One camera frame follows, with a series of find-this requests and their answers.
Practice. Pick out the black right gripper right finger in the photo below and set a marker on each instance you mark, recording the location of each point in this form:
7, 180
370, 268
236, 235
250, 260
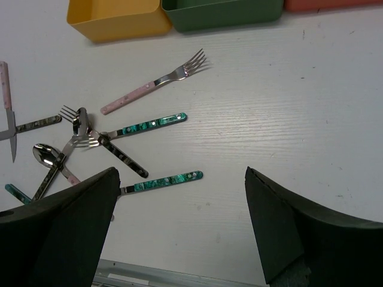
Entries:
302, 243

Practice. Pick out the green handled knife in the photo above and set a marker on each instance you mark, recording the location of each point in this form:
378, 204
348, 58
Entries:
22, 197

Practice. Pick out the orange plastic bin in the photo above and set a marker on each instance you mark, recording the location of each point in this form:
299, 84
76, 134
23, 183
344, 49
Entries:
314, 5

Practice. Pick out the green handled fork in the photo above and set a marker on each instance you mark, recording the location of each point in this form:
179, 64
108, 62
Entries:
149, 124

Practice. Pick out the aluminium table frame rail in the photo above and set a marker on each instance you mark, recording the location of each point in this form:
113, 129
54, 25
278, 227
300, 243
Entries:
112, 273

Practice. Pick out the yellow plastic bin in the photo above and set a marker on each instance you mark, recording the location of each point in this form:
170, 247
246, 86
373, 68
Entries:
109, 21

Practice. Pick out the pink handled spoon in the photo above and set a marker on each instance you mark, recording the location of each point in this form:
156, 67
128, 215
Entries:
46, 155

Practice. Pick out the green handled spoon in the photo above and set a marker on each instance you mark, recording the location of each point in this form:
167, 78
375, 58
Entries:
162, 182

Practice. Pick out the pink handled fork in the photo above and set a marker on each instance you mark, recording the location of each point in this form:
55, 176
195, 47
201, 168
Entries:
187, 69

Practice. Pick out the dark handled spoon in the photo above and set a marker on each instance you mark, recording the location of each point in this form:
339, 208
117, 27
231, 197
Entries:
58, 162

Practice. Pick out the pink handled knife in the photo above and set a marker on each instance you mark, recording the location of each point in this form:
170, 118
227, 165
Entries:
6, 94

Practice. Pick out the dark handled fork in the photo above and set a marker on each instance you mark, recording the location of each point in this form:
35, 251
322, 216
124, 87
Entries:
138, 169

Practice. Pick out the green plastic bin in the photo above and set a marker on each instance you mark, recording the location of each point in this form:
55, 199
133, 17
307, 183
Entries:
191, 15

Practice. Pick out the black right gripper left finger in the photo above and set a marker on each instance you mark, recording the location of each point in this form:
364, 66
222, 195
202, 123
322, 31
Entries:
58, 240

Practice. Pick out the dark handled knife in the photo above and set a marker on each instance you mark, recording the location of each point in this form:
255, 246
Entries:
31, 126

